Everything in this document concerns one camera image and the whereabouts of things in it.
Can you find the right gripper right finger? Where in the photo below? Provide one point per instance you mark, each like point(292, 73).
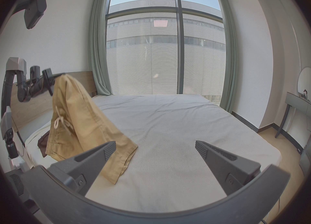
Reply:
point(223, 167)

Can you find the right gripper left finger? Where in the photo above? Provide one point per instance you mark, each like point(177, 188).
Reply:
point(92, 162)

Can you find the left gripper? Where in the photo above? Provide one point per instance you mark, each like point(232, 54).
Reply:
point(38, 87)

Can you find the tan shorts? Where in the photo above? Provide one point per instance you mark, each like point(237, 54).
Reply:
point(77, 111)

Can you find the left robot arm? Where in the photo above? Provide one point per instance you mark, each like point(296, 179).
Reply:
point(15, 65)

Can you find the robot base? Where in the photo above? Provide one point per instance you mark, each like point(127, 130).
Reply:
point(18, 163)

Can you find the bed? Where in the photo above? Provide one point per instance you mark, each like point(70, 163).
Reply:
point(175, 130)

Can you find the brown shorts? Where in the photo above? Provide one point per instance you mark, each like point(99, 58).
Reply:
point(43, 145)

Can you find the grey dressing table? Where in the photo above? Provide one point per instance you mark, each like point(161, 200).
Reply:
point(295, 101)

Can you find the window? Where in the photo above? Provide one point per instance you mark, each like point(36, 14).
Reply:
point(145, 60)

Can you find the round mirror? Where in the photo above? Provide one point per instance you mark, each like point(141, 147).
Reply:
point(305, 77)

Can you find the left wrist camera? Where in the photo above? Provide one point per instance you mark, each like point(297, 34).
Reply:
point(35, 71)

